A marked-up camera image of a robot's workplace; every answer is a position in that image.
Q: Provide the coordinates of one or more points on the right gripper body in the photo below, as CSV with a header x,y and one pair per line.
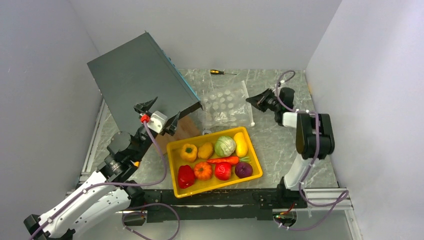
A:
x,y
272,98

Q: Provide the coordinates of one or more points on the aluminium rail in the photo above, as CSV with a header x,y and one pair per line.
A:
x,y
326,196

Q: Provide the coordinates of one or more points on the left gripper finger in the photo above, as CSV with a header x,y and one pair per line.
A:
x,y
172,128
143,108

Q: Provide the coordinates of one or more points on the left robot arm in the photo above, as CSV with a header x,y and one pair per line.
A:
x,y
109,188

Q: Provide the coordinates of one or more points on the green cabbage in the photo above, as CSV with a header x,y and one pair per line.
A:
x,y
224,146

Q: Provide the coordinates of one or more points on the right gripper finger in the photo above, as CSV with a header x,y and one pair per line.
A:
x,y
267,94
264,105

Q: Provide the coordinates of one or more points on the brown potato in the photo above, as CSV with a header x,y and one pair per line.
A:
x,y
205,151

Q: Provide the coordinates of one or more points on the orange carrot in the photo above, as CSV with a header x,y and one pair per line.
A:
x,y
232,160

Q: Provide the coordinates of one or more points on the yellow bell pepper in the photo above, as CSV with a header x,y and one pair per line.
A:
x,y
189,153

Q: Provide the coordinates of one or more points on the red bell pepper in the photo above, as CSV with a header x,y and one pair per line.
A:
x,y
185,177

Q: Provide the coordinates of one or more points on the silver wrench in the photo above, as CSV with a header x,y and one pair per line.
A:
x,y
206,132

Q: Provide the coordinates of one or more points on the dark grey box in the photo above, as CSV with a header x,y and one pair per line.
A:
x,y
137,72

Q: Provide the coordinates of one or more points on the black yellow screwdriver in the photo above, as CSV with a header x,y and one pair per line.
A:
x,y
220,72

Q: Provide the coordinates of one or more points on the purple onion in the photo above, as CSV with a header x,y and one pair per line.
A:
x,y
243,170

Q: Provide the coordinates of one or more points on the clear zip top bag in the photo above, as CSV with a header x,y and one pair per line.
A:
x,y
227,107

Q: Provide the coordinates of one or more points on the yellow plastic tray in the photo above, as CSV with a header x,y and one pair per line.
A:
x,y
175,161

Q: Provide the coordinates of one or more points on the wooden block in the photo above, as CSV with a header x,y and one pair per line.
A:
x,y
186,128

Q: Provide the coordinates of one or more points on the yellow lemon squash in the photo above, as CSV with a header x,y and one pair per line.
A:
x,y
241,145

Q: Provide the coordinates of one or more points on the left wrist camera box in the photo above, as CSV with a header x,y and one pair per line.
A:
x,y
157,122

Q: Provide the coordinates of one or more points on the orange pumpkin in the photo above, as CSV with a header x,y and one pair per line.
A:
x,y
203,171

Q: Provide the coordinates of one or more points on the black base frame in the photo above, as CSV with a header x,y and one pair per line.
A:
x,y
249,203

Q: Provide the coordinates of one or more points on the red apple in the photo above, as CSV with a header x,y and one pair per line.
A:
x,y
223,171

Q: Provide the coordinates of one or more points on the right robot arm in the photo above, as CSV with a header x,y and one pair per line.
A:
x,y
314,137

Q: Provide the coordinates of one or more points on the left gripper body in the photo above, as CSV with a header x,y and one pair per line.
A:
x,y
163,132

